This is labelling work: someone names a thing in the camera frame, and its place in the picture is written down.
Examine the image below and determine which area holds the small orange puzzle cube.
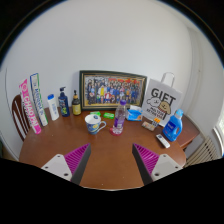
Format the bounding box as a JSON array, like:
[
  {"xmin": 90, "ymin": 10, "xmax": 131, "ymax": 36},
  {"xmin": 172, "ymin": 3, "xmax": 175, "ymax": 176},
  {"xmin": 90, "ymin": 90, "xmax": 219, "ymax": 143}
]
[{"xmin": 151, "ymin": 118, "xmax": 162, "ymax": 128}]

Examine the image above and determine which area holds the small patterned snack pack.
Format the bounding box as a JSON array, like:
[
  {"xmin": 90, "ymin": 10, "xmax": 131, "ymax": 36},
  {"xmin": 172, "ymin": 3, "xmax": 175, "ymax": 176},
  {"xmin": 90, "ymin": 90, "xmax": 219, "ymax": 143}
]
[{"xmin": 141, "ymin": 121, "xmax": 156, "ymax": 132}]

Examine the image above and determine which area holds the blue patterned ceramic mug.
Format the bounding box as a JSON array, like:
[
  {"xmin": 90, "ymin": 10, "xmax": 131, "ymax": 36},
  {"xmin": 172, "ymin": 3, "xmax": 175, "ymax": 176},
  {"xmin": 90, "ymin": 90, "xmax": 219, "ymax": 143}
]
[{"xmin": 84, "ymin": 114, "xmax": 108, "ymax": 135}]

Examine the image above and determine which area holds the framed group picture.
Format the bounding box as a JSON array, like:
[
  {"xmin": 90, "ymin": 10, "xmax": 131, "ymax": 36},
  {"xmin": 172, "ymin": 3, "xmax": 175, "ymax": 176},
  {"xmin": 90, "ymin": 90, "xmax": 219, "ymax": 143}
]
[{"xmin": 79, "ymin": 69, "xmax": 148, "ymax": 111}]

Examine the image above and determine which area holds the white wall radiator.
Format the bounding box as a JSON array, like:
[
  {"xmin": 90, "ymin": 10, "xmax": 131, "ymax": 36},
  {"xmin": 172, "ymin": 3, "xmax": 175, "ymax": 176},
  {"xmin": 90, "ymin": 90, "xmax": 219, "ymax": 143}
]
[{"xmin": 184, "ymin": 135, "xmax": 219, "ymax": 168}]

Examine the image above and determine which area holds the blue detergent bottle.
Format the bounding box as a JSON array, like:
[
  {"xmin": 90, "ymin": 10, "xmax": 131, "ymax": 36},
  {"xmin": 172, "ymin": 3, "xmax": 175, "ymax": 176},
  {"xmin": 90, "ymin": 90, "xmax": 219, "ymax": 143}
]
[{"xmin": 162, "ymin": 108, "xmax": 185, "ymax": 143}]

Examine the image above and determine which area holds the blue tissue pack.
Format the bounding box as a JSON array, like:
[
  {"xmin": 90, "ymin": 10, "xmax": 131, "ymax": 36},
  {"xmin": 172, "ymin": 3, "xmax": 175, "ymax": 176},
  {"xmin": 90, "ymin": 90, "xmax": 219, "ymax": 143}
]
[{"xmin": 126, "ymin": 104, "xmax": 144, "ymax": 122}]

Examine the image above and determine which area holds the dark blue pump bottle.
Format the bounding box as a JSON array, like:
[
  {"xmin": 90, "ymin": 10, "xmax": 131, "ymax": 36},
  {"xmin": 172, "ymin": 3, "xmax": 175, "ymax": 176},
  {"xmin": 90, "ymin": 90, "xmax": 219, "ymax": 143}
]
[{"xmin": 57, "ymin": 86, "xmax": 71, "ymax": 118}]

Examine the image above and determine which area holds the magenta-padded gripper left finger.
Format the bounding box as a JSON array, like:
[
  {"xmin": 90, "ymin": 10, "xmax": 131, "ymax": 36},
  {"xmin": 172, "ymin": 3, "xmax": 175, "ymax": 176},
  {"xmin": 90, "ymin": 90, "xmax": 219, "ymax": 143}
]
[{"xmin": 40, "ymin": 143, "xmax": 92, "ymax": 185}]

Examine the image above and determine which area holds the brown wooden chair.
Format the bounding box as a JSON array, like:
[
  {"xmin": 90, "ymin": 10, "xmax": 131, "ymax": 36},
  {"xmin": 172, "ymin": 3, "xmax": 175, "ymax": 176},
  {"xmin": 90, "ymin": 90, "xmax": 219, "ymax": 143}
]
[{"xmin": 11, "ymin": 94, "xmax": 31, "ymax": 142}]

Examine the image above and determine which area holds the white bottle with blue cap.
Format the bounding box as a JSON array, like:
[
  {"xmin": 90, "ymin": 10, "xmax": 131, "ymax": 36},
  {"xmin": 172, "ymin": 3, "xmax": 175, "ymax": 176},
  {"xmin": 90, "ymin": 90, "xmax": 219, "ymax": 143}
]
[{"xmin": 46, "ymin": 93, "xmax": 60, "ymax": 121}]

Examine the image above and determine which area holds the green and white tube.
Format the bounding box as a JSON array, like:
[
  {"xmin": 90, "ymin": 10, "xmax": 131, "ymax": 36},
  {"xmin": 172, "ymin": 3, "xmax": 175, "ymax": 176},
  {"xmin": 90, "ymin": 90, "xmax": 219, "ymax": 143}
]
[{"xmin": 29, "ymin": 72, "xmax": 49, "ymax": 127}]

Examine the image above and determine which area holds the clear purple-capped water bottle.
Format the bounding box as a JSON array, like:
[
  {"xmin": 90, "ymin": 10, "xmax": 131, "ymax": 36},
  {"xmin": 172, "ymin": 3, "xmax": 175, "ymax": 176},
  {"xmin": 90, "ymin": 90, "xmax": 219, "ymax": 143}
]
[{"xmin": 113, "ymin": 99, "xmax": 129, "ymax": 135}]

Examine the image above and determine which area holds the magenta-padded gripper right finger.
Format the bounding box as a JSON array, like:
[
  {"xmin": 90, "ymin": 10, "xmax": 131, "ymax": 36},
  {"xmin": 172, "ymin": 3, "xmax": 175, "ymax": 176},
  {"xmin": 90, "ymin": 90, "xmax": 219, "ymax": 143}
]
[{"xmin": 132, "ymin": 143, "xmax": 184, "ymax": 186}]

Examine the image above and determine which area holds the pink and white tube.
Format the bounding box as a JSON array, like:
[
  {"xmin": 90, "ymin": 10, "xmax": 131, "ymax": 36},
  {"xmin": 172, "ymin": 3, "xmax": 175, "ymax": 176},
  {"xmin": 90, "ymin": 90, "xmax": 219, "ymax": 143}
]
[{"xmin": 18, "ymin": 78, "xmax": 42, "ymax": 135}]

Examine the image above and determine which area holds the white printed paper gift bag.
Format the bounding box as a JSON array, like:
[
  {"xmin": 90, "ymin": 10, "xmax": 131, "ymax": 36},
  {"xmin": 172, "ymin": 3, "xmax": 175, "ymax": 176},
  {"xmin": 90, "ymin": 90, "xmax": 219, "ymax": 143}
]
[{"xmin": 141, "ymin": 71, "xmax": 184, "ymax": 128}]

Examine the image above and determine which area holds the white refrigerator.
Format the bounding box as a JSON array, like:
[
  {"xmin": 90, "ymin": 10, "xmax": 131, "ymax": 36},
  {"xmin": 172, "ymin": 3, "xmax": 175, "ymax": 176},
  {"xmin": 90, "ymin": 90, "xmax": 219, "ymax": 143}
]
[{"xmin": 0, "ymin": 68, "xmax": 20, "ymax": 161}]

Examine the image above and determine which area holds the white remote control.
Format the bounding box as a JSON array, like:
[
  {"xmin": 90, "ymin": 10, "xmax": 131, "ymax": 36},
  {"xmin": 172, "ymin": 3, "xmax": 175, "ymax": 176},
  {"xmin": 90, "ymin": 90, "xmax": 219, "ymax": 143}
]
[{"xmin": 155, "ymin": 133, "xmax": 171, "ymax": 149}]

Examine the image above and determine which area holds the dark yellow-labelled pump bottle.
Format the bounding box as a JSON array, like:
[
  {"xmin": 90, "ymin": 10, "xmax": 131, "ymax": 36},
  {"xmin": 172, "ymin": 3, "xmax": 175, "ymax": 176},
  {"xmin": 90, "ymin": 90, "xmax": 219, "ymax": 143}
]
[{"xmin": 71, "ymin": 89, "xmax": 83, "ymax": 116}]

